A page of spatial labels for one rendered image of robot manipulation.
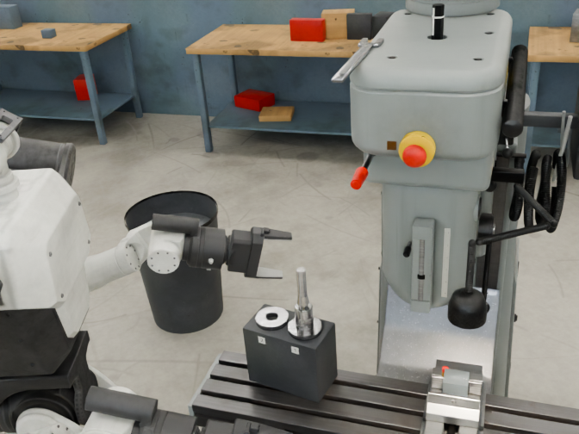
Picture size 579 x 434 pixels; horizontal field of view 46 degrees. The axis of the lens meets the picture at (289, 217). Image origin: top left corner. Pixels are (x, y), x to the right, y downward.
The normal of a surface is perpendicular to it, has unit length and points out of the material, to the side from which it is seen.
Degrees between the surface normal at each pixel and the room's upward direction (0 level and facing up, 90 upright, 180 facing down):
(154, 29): 90
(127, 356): 0
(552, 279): 0
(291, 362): 90
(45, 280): 85
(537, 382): 0
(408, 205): 90
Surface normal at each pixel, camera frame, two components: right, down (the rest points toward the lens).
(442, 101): -0.31, 0.48
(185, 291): 0.25, 0.51
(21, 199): -0.07, -0.87
